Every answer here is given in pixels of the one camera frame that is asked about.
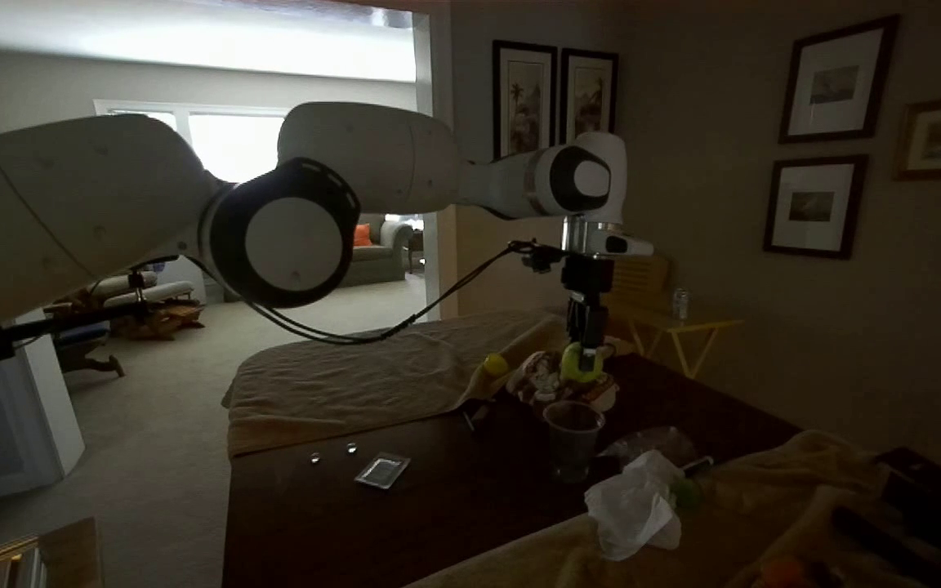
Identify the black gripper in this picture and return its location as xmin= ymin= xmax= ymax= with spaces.
xmin=557 ymin=247 xmax=616 ymax=360

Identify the wooden box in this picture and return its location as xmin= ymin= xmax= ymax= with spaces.
xmin=609 ymin=252 xmax=675 ymax=324

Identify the red white patterned cloth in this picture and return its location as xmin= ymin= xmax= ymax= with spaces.
xmin=506 ymin=343 xmax=628 ymax=416

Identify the yellow chair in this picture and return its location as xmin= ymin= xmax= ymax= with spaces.
xmin=604 ymin=307 xmax=748 ymax=382

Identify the small dark object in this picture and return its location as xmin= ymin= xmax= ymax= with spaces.
xmin=457 ymin=397 xmax=494 ymax=435

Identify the white crumpled plastic bag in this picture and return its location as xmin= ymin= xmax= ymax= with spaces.
xmin=582 ymin=447 xmax=685 ymax=564

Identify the grey sofa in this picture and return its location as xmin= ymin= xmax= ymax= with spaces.
xmin=343 ymin=210 xmax=429 ymax=289

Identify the tall framed floral picture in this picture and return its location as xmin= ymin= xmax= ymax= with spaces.
xmin=491 ymin=38 xmax=558 ymax=162
xmin=557 ymin=46 xmax=621 ymax=142

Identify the small white card packet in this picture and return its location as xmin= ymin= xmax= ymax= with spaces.
xmin=354 ymin=451 xmax=415 ymax=493

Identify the dark framed matted picture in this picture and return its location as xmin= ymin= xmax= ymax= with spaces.
xmin=761 ymin=153 xmax=869 ymax=260
xmin=777 ymin=13 xmax=901 ymax=147

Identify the orange colourful toy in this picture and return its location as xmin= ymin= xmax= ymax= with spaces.
xmin=761 ymin=551 xmax=812 ymax=588

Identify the black bag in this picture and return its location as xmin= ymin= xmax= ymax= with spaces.
xmin=828 ymin=504 xmax=941 ymax=588

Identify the brown item on floor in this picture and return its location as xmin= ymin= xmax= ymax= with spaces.
xmin=123 ymin=298 xmax=209 ymax=343

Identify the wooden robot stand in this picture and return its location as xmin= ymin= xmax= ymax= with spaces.
xmin=0 ymin=517 xmax=99 ymax=588

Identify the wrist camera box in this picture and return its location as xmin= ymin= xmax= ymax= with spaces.
xmin=599 ymin=229 xmax=656 ymax=260

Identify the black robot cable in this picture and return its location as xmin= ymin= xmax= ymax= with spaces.
xmin=180 ymin=239 xmax=569 ymax=349

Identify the black camera mount rod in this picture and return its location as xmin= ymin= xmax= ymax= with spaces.
xmin=0 ymin=309 xmax=83 ymax=382

